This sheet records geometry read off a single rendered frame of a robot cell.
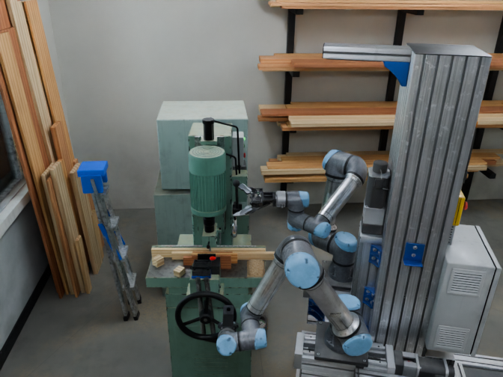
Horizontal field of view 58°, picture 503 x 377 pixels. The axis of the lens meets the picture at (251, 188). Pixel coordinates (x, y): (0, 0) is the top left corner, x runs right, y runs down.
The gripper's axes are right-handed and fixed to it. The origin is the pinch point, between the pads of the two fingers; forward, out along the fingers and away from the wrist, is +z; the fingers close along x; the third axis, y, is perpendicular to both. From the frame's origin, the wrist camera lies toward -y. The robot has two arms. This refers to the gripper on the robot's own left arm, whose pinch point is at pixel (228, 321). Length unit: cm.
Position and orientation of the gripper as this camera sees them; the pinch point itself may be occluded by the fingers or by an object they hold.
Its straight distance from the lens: 215.7
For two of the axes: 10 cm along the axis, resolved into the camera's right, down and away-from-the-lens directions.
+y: -0.1, 10.0, -0.8
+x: 10.0, 0.1, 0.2
